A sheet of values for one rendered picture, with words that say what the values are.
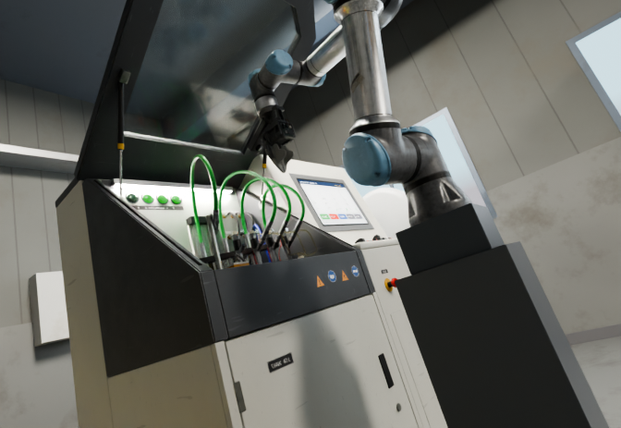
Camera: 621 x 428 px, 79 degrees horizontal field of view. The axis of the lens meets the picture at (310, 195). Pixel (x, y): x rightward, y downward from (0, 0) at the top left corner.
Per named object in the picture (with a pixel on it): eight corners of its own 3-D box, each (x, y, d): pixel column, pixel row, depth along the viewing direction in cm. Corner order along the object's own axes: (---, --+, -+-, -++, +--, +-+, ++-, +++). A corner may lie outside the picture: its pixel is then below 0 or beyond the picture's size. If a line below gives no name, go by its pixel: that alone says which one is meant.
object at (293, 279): (229, 338, 84) (213, 269, 89) (218, 342, 87) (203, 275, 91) (370, 293, 132) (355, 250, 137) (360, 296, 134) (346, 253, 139)
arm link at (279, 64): (298, 51, 120) (283, 73, 128) (269, 44, 114) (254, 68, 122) (306, 70, 118) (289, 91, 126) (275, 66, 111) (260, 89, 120)
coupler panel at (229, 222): (237, 268, 158) (220, 201, 167) (232, 271, 160) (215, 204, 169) (260, 265, 168) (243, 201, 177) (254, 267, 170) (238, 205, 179)
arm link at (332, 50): (418, -35, 95) (310, 67, 134) (388, -49, 89) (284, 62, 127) (430, 5, 93) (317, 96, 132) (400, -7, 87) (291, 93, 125)
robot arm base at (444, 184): (480, 208, 91) (463, 172, 94) (466, 205, 79) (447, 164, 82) (423, 230, 99) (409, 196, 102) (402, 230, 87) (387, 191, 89)
